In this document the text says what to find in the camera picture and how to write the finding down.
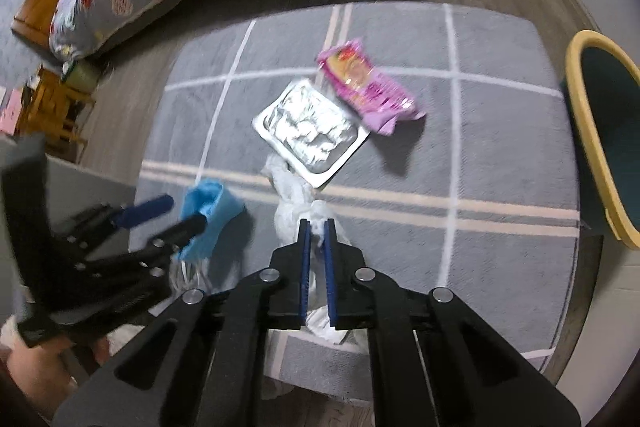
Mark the silver foil tray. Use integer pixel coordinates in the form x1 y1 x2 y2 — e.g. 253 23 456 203
252 78 372 188

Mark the grey box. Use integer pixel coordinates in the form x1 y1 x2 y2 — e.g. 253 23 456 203
0 134 138 230

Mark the person's left hand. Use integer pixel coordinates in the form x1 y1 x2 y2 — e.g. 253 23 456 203
0 334 108 418

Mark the pink box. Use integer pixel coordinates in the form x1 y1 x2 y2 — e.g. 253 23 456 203
0 89 23 132

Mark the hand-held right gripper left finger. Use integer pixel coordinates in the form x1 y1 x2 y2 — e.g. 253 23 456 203
52 218 312 427

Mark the teal bin with yellow rim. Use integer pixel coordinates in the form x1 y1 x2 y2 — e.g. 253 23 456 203
564 29 640 250

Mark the white tissue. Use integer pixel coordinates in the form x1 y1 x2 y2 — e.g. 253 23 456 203
260 154 371 348

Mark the grey checked rug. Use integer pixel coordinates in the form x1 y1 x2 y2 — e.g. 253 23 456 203
127 2 583 400

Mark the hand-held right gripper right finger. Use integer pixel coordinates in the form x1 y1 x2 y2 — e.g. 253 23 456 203
324 218 582 427

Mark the wooden stool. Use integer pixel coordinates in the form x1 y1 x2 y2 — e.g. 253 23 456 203
17 67 96 158

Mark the pink snack wrapper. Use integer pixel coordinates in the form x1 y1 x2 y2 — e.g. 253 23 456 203
316 38 427 136

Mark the blue face mask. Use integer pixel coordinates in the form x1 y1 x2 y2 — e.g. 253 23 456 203
172 179 246 290

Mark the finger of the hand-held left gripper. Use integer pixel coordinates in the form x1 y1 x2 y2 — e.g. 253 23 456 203
82 213 207 265
65 194 175 235

